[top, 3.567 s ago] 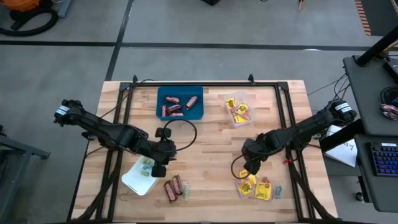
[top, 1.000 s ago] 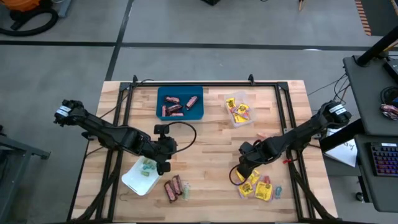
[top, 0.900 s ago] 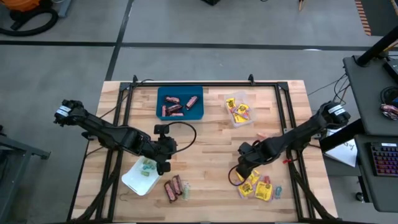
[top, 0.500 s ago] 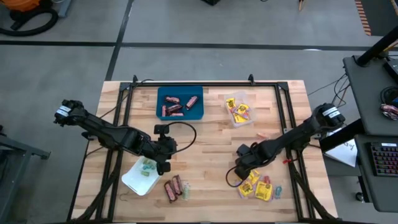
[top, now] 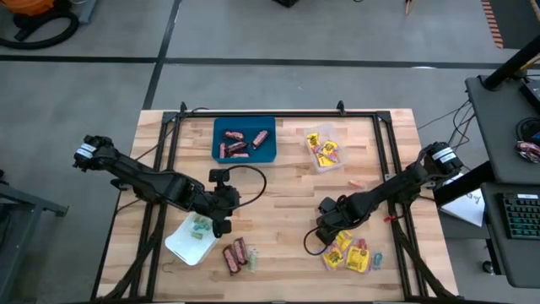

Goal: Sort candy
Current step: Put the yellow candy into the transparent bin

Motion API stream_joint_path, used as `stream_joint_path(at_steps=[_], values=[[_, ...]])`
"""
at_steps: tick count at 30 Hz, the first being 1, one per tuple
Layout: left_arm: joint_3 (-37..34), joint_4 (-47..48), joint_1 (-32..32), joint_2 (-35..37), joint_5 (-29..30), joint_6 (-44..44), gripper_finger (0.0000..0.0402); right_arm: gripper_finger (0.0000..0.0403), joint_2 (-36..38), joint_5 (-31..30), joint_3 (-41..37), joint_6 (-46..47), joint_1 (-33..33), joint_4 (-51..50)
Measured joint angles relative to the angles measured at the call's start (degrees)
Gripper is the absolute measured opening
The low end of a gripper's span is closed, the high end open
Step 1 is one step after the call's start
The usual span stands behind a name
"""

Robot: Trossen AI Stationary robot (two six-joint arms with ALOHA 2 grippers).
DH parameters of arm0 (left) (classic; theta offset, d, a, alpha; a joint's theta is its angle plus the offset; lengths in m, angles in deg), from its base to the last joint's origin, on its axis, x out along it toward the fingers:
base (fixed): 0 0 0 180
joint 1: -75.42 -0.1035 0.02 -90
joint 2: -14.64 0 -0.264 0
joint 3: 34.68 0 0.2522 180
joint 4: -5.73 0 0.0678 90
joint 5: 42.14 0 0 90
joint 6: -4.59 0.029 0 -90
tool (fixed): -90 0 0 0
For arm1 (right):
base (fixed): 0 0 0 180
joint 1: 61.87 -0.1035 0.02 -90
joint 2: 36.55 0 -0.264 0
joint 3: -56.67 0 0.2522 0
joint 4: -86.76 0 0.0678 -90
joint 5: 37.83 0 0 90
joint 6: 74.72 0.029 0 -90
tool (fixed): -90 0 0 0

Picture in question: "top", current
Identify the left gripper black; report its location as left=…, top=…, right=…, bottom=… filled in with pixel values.
left=201, top=185, right=241, bottom=238

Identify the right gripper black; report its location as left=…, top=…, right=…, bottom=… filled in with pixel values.
left=315, top=196, right=372, bottom=247

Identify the candy pile on desk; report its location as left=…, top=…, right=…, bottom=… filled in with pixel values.
left=515, top=140, right=540, bottom=164

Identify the white plastic bin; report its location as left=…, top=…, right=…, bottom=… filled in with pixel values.
left=164, top=212, right=219, bottom=267

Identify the clear plastic bin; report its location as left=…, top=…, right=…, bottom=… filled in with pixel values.
left=303, top=123, right=349, bottom=175

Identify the blue plastic bin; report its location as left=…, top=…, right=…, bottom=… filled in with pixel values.
left=211, top=117, right=278, bottom=165

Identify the white paper sheet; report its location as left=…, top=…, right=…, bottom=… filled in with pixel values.
left=438, top=185, right=486, bottom=228

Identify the black stand bar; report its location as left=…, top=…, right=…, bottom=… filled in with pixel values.
left=432, top=161, right=503, bottom=209

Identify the grey desk with keyboard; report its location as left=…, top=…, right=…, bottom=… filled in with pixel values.
left=480, top=182, right=540, bottom=289

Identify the black metal table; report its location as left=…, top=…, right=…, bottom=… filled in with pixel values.
left=0, top=168, right=69, bottom=292

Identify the black keyboard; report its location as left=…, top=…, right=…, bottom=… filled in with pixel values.
left=500, top=193, right=540, bottom=241

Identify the black device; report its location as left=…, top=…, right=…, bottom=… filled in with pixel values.
left=519, top=79, right=540, bottom=111

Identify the black pole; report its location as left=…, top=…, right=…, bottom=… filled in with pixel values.
left=482, top=35, right=540, bottom=91

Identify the orange vacuum cleaner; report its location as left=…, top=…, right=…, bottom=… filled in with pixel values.
left=0, top=0, right=60, bottom=41

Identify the black right camera cable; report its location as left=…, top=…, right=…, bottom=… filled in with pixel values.
left=303, top=227, right=328, bottom=258

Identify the black camera cable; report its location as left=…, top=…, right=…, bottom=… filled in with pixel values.
left=227, top=165, right=267, bottom=209
left=303, top=227, right=328, bottom=258

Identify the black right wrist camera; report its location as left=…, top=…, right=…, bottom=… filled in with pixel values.
left=318, top=197, right=338, bottom=214

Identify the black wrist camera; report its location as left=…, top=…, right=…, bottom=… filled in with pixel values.
left=318, top=197, right=338, bottom=214
left=208, top=168, right=231, bottom=186

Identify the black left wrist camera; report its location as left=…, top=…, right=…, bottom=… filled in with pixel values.
left=208, top=168, right=231, bottom=186

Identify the black left camera cable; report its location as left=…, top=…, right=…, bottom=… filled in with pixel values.
left=227, top=165, right=267, bottom=209

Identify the black aluminium table frame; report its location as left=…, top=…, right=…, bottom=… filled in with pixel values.
left=90, top=110, right=459, bottom=304

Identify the black coiled cable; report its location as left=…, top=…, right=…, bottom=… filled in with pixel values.
left=516, top=117, right=540, bottom=143

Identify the black vacuum hose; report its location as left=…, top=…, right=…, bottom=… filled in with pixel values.
left=0, top=10, right=81, bottom=51

